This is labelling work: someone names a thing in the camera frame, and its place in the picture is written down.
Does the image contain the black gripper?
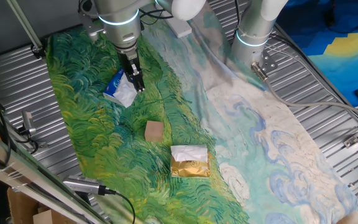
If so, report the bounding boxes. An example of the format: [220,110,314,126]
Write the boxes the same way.
[117,49,146,94]

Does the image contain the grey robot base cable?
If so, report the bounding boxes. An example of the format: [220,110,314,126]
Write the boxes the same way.
[250,62,358,124]

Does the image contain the blue tissue pack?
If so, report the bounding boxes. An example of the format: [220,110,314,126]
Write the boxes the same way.
[103,68,139,108]

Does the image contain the black camera cable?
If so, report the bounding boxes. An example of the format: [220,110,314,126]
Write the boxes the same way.
[113,191,136,224]

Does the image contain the blue yellow cloth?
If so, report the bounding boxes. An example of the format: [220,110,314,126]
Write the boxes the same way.
[275,0,358,108]

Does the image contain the small wooden block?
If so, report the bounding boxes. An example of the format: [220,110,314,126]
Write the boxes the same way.
[144,120,165,144]

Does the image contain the small silver camera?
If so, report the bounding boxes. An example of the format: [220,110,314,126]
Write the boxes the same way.
[21,110,38,136]

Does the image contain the aluminium frame beam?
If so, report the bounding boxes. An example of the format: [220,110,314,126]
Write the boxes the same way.
[0,124,111,224]

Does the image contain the silver camera with heat fins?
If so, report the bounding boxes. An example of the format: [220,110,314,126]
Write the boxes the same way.
[62,175,117,197]

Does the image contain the painted landscape cloth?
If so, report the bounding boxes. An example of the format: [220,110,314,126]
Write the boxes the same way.
[45,6,358,224]

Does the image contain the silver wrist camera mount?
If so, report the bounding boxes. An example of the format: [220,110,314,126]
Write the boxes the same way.
[78,11,106,43]

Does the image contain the gold tissue pack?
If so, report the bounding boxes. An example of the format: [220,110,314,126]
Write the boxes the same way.
[170,144,211,179]

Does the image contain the metal base bracket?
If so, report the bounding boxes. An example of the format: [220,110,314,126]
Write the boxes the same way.
[257,49,278,74]

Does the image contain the grey green stand pole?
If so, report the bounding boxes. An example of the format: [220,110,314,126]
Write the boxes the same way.
[6,0,45,54]

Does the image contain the brown cardboard box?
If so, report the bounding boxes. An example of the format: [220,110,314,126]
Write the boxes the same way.
[6,186,78,224]

